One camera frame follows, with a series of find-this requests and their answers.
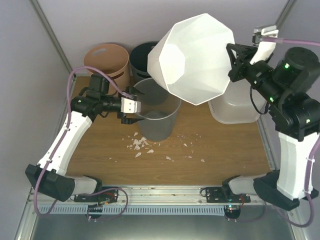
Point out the translucent white plastic tub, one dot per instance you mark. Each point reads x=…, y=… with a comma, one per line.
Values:
x=234, y=106

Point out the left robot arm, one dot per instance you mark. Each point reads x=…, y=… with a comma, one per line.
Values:
x=49, y=177

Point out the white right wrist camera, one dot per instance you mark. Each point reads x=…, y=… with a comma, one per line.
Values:
x=264, y=48

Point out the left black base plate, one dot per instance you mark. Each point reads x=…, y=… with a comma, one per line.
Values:
x=110, y=196

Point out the dark teal plastic bin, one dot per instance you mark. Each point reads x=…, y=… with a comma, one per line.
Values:
x=138, y=60

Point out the peach plastic waste bin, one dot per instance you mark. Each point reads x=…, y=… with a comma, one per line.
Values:
x=113, y=60

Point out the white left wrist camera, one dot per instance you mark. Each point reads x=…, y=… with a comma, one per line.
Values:
x=129, y=106

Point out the white faceted bin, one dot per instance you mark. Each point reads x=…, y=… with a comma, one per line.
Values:
x=191, y=61

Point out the aluminium front rail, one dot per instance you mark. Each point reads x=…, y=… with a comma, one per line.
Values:
x=160, y=195

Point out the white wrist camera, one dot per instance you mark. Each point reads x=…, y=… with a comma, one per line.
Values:
x=129, y=106
x=264, y=48

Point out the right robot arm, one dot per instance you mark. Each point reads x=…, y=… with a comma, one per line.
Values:
x=297, y=121

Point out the grey translucent bin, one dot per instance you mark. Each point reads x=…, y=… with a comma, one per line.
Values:
x=159, y=110

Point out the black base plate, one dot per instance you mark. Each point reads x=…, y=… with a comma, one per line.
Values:
x=110, y=196
x=219, y=194

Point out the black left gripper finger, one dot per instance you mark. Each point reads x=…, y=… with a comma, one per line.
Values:
x=130, y=121
x=135, y=92

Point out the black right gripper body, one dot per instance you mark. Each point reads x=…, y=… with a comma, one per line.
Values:
x=266, y=84

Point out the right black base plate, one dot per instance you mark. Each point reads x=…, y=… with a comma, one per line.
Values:
x=219, y=194

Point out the grey slotted cable duct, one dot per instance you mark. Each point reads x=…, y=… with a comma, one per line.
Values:
x=197, y=210

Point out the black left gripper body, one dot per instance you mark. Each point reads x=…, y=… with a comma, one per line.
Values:
x=106, y=99

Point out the left aluminium frame post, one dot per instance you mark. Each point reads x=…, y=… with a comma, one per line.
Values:
x=50, y=32

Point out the aluminium corner frame post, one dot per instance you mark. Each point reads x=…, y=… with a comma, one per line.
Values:
x=285, y=12

